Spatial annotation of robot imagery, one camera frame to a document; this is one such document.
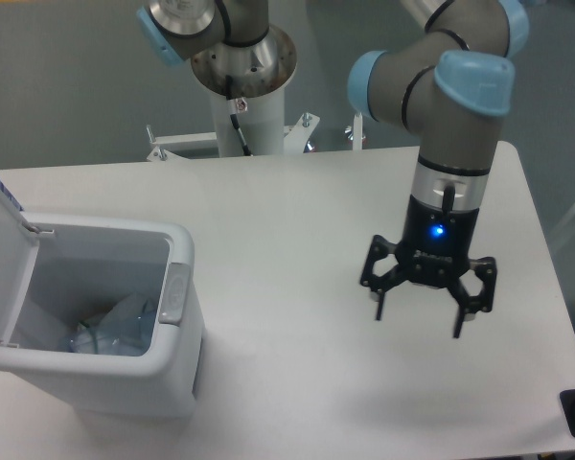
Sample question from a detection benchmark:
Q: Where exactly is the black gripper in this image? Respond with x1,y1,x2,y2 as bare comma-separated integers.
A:
359,184,498,340

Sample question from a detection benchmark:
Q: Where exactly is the clear plastic water bottle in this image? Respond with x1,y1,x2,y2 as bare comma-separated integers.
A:
58,292,157,357

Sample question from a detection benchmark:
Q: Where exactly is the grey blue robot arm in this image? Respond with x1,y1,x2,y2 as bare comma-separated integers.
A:
137,1,529,325

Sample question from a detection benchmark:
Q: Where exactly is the white plastic trash can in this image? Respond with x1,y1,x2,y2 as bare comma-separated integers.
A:
0,213,204,418

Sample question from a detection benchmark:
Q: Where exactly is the white trash can lid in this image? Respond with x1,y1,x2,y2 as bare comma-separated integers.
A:
0,189,39,342

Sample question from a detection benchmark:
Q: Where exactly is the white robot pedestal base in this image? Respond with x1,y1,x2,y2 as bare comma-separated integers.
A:
146,23,369,163

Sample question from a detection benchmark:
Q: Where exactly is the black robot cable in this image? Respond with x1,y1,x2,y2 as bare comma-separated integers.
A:
223,74,254,158

